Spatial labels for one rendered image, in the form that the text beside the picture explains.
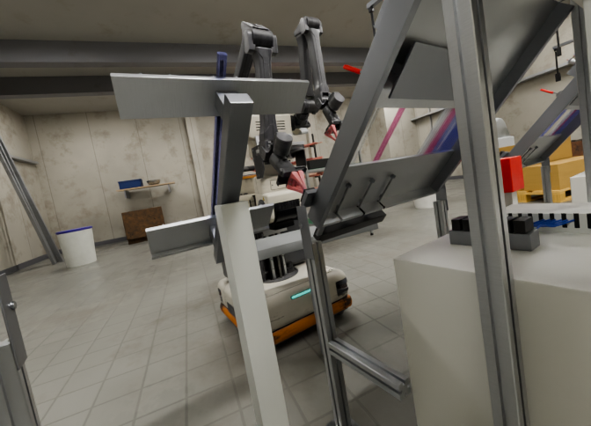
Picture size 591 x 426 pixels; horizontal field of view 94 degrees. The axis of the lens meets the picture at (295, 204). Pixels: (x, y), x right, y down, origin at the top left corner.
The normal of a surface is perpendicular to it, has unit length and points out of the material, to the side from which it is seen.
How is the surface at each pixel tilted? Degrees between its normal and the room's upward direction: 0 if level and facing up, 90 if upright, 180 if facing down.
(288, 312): 90
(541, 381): 90
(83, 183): 90
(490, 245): 90
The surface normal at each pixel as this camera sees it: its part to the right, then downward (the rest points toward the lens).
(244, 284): 0.48, -0.01
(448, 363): -0.82, 0.18
